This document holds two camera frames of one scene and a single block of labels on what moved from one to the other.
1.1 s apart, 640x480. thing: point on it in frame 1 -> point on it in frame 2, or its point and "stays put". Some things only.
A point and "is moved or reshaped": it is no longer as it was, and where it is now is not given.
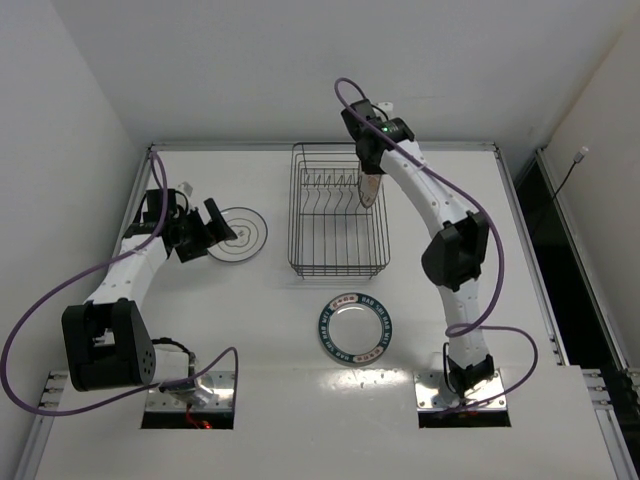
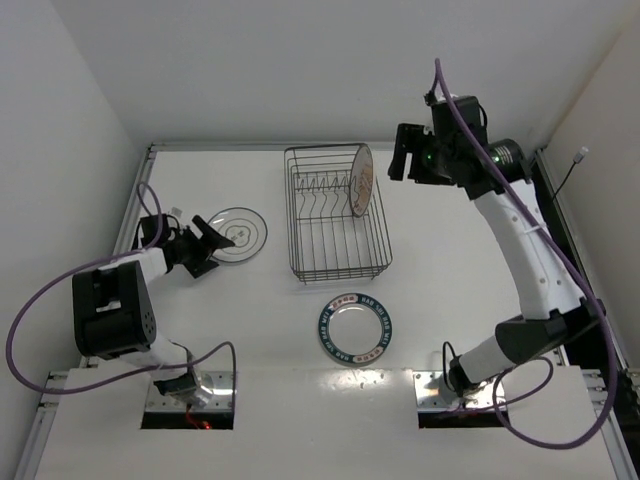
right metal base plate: (433, 392) stays put
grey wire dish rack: (331, 233) stays put
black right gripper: (371, 166) -> (417, 157)
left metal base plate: (220, 383) stays put
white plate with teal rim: (355, 329) stays put
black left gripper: (198, 233) -> (198, 248)
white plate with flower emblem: (250, 231) stays put
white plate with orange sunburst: (369, 184) is moved or reshaped
